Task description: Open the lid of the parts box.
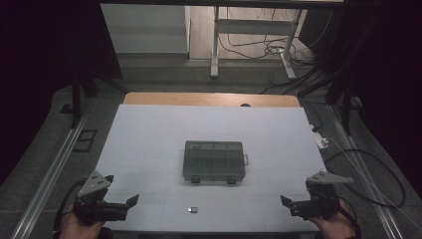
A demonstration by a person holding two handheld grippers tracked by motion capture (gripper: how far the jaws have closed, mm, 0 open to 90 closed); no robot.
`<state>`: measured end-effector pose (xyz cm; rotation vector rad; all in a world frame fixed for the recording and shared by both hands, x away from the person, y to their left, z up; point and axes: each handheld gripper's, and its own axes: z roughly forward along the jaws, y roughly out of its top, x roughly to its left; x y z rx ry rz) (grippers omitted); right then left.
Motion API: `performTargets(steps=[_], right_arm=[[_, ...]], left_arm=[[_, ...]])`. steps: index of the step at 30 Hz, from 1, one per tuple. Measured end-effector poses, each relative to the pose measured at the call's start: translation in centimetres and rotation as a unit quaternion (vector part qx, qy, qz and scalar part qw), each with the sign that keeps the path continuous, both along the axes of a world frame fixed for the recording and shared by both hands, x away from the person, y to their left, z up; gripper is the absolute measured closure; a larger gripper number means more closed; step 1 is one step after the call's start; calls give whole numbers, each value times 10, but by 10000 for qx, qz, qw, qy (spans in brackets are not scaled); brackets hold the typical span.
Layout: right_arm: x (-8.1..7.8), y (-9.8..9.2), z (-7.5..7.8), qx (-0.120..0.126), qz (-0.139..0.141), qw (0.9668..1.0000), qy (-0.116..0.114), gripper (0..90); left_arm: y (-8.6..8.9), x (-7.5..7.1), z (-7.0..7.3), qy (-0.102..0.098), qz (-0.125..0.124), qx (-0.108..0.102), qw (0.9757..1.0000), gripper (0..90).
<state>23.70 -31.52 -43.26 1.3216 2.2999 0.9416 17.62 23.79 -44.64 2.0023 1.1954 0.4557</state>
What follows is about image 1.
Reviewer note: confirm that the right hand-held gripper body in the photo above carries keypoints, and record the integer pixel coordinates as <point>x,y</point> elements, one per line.
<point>318,208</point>

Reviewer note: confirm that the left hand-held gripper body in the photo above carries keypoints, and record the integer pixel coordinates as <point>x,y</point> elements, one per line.
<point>96,207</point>

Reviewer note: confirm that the small silver metal piece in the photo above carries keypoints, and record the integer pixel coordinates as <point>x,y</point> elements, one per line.
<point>192,209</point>

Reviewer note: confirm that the clear plastic compartment box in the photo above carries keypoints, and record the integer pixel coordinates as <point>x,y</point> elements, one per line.
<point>214,162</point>

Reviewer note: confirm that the person's right hand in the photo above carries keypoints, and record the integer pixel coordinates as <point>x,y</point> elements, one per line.
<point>335,229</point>

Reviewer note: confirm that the person's left hand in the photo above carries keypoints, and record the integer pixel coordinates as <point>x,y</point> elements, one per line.
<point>76,230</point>

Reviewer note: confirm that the white table cover board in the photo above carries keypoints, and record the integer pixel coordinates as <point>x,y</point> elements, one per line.
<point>149,139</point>

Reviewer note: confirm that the black metal stand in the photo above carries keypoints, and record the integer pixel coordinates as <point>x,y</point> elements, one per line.
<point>346,113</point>
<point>76,103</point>

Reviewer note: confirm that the white cabinet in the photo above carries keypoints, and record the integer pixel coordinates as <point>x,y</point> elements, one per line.
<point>146,30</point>

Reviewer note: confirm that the metal floor rail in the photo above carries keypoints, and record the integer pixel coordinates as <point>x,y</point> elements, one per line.
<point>49,176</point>
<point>365,172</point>

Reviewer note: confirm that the white desk frame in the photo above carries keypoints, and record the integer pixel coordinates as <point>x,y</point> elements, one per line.
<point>252,26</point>

